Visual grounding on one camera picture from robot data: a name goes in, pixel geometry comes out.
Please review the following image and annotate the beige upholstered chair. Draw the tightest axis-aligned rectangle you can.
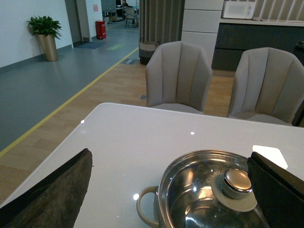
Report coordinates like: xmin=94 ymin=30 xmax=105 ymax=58
xmin=227 ymin=47 xmax=304 ymax=126
xmin=145 ymin=41 xmax=212 ymax=114

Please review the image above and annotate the red fire extinguisher box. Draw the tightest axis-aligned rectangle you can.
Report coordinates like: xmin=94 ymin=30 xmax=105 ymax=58
xmin=95 ymin=20 xmax=106 ymax=39

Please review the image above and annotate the distant office chair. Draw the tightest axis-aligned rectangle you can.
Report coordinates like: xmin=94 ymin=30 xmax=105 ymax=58
xmin=124 ymin=7 xmax=137 ymax=27

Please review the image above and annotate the blue floor mat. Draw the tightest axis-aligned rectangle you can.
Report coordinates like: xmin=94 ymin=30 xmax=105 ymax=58
xmin=76 ymin=42 xmax=104 ymax=49

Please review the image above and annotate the green potted plant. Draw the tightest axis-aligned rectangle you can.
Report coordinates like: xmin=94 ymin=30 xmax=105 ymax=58
xmin=27 ymin=16 xmax=62 ymax=62

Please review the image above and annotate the beige electric cooking pot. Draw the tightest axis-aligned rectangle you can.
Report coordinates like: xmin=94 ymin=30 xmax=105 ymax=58
xmin=136 ymin=149 xmax=270 ymax=228

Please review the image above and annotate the right beige upholstered chair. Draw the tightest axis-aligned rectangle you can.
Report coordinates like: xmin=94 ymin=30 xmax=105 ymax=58
xmin=227 ymin=47 xmax=304 ymax=126

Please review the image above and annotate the left beige upholstered chair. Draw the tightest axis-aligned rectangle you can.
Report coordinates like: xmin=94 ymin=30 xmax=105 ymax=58
xmin=145 ymin=41 xmax=212 ymax=114

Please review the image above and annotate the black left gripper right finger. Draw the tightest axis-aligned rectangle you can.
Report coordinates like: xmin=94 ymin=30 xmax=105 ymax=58
xmin=247 ymin=152 xmax=304 ymax=228

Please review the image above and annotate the dark kitchen counter cabinet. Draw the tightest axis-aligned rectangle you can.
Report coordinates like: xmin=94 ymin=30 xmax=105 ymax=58
xmin=212 ymin=21 xmax=304 ymax=71

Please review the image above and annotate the woven storage basket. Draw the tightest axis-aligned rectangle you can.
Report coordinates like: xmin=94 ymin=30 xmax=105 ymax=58
xmin=139 ymin=38 xmax=160 ymax=65

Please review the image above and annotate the glass pot lid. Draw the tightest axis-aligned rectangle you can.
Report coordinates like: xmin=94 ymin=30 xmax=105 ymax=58
xmin=159 ymin=149 xmax=269 ymax=228

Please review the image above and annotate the grey striped curtain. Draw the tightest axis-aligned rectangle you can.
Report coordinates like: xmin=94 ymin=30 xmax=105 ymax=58
xmin=139 ymin=0 xmax=185 ymax=44

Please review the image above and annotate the white microwave oven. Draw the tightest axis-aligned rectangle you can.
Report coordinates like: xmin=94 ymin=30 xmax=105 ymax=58
xmin=222 ymin=1 xmax=256 ymax=19

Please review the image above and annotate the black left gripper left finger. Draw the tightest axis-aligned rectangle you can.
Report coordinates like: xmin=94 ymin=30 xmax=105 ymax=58
xmin=0 ymin=148 xmax=93 ymax=228

